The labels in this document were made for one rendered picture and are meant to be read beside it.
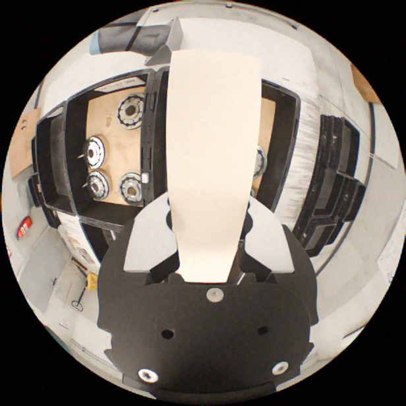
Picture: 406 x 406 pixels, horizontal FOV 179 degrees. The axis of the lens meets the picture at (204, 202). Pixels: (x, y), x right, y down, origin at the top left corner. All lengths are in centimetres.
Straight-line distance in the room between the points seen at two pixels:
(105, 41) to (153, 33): 14
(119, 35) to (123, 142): 37
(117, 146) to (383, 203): 310
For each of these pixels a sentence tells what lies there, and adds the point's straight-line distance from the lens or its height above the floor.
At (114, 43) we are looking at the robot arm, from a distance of 49.
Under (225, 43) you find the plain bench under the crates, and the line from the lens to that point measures 63.
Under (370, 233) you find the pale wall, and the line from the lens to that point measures 301.
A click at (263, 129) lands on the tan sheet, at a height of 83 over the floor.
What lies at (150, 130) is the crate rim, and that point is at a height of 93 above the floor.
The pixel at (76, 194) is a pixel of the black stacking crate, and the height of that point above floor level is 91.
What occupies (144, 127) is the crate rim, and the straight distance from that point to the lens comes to 29.
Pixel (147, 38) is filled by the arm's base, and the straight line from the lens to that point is 49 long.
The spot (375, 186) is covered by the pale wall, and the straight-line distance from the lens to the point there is 298.
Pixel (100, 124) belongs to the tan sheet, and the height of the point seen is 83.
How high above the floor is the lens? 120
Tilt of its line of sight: 60 degrees down
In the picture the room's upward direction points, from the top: 180 degrees counter-clockwise
